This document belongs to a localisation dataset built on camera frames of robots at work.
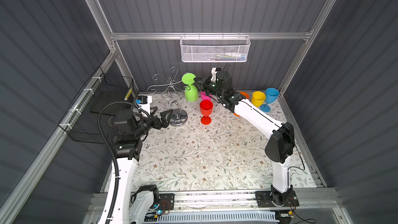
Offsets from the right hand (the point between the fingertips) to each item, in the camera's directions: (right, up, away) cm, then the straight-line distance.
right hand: (193, 79), depth 76 cm
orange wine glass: (+32, -7, +20) cm, 39 cm away
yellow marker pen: (-35, -9, +4) cm, 37 cm away
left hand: (-13, -15, -8) cm, 21 cm away
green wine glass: (-2, -6, +8) cm, 11 cm away
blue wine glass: (+49, -6, +22) cm, 54 cm away
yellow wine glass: (+40, -8, +22) cm, 47 cm away
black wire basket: (-48, -19, -11) cm, 53 cm away
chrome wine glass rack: (-11, -20, +28) cm, 36 cm away
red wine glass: (+7, -14, +18) cm, 24 cm away
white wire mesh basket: (+14, +34, +47) cm, 60 cm away
